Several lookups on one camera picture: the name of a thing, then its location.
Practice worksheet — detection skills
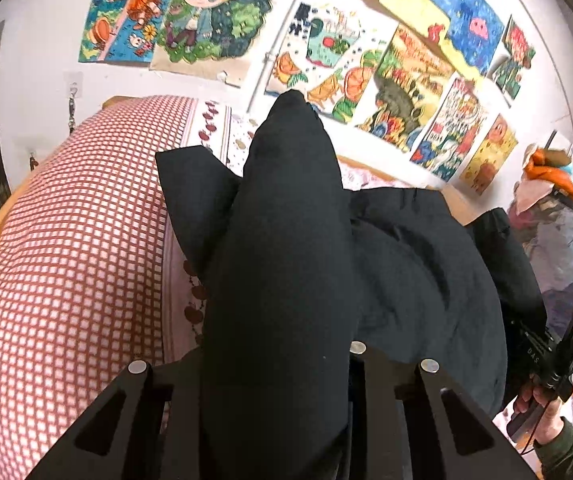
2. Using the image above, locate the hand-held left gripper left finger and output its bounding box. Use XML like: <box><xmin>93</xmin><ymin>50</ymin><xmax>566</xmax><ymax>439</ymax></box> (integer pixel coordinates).
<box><xmin>26</xmin><ymin>349</ymin><xmax>207</xmax><ymax>480</ymax></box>

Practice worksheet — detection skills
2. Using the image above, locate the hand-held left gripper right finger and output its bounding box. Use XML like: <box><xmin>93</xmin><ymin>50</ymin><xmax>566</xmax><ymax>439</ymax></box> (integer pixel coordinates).
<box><xmin>345</xmin><ymin>340</ymin><xmax>540</xmax><ymax>480</ymax></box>

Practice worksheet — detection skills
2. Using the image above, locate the black padded jacket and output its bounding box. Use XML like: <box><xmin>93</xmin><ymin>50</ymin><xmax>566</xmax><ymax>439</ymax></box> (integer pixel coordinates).
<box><xmin>155</xmin><ymin>89</ymin><xmax>550</xmax><ymax>480</ymax></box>

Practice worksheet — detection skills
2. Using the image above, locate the person's right forearm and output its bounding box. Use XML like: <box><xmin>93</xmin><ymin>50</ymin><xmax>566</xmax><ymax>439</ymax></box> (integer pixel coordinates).
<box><xmin>533</xmin><ymin>416</ymin><xmax>573</xmax><ymax>480</ymax></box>

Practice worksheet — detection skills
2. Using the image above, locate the orange blue clothes pile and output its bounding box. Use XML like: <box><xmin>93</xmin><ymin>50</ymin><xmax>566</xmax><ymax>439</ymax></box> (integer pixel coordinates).
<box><xmin>509</xmin><ymin>130</ymin><xmax>573</xmax><ymax>411</ymax></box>

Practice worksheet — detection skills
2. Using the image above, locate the person's right hand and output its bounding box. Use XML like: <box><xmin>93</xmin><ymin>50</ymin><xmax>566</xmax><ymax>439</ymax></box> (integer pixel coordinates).
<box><xmin>511</xmin><ymin>376</ymin><xmax>568</xmax><ymax>446</ymax></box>

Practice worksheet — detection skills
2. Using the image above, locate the red checkered blanket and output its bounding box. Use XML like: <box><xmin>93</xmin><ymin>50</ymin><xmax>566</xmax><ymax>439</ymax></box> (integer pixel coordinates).
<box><xmin>0</xmin><ymin>95</ymin><xmax>200</xmax><ymax>480</ymax></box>

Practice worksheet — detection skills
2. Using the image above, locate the black cable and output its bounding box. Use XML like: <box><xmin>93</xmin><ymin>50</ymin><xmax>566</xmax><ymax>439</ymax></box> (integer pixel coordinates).
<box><xmin>518</xmin><ymin>407</ymin><xmax>545</xmax><ymax>457</ymax></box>

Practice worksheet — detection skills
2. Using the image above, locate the orange bear wall poster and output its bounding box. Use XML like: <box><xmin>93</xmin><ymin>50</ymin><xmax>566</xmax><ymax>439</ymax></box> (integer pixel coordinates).
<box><xmin>458</xmin><ymin>114</ymin><xmax>519</xmax><ymax>197</ymax></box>

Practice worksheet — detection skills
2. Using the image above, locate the white red patterned wall poster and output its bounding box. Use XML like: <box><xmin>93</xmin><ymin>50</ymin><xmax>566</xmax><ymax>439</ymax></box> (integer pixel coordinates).
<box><xmin>411</xmin><ymin>74</ymin><xmax>491</xmax><ymax>184</ymax></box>

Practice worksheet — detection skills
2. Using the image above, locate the small red green wall poster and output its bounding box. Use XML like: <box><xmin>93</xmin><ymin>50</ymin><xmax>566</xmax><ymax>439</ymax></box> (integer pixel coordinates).
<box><xmin>487</xmin><ymin>16</ymin><xmax>536</xmax><ymax>102</ymax></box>

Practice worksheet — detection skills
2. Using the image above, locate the dark creature wall poster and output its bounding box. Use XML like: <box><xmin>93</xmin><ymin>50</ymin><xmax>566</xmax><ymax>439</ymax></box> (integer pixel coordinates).
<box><xmin>355</xmin><ymin>24</ymin><xmax>458</xmax><ymax>152</ymax></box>

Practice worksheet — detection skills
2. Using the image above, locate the whale and oranges wall poster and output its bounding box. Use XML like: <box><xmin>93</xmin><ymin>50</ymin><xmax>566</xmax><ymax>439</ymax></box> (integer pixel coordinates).
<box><xmin>264</xmin><ymin>1</ymin><xmax>401</xmax><ymax>124</ymax></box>

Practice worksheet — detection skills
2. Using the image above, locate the white wall pipe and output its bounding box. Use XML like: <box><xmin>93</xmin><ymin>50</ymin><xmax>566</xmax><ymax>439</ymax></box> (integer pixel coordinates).
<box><xmin>245</xmin><ymin>0</ymin><xmax>316</xmax><ymax>115</ymax></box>

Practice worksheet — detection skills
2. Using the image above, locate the blue sea wall poster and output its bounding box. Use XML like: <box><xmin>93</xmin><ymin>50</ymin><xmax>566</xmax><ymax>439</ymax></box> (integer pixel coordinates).
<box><xmin>389</xmin><ymin>0</ymin><xmax>506</xmax><ymax>79</ymax></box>

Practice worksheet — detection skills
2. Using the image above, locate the blond cartoon figure wall poster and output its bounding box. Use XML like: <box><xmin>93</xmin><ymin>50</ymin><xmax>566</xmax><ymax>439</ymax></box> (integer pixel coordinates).
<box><xmin>149</xmin><ymin>0</ymin><xmax>287</xmax><ymax>88</ymax></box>

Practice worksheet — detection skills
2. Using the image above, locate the orange-haired figure wall poster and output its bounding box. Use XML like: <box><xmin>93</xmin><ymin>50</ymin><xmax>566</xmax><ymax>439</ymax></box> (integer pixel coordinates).
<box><xmin>78</xmin><ymin>0</ymin><xmax>188</xmax><ymax>65</ymax></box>

